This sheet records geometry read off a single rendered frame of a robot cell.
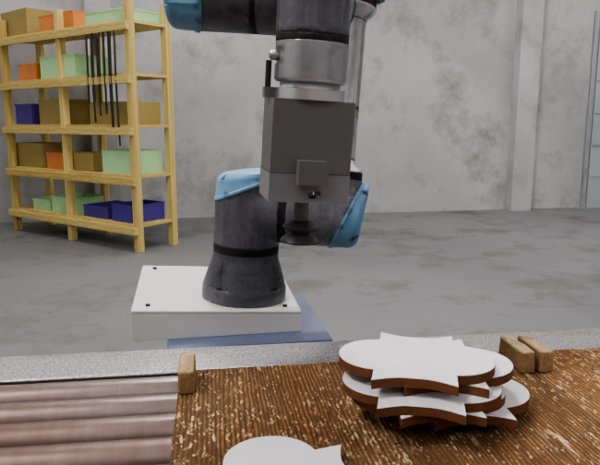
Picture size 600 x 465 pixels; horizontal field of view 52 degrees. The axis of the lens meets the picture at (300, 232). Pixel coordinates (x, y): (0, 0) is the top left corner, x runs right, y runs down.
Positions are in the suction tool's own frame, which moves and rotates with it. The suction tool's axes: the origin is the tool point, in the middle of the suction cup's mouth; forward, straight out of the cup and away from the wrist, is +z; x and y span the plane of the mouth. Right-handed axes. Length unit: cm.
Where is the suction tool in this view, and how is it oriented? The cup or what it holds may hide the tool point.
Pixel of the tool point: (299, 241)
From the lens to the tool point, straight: 66.9
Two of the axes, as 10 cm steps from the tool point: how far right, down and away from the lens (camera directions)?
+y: 9.8, 0.2, 2.2
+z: -0.6, 9.8, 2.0
